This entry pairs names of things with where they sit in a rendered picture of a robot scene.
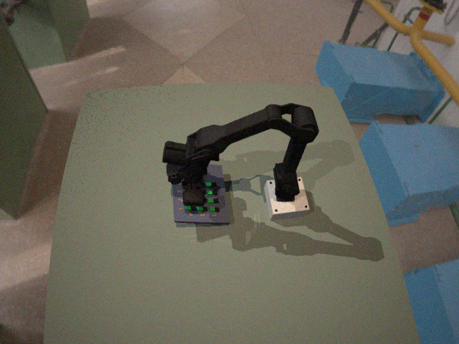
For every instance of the grey slanted switch panel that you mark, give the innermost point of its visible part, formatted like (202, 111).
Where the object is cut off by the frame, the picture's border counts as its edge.
(215, 208)

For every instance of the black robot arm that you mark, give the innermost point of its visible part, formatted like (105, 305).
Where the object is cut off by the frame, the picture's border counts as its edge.
(214, 139)

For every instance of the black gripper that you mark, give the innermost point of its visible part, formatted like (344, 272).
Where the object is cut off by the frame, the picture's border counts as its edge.
(192, 196)

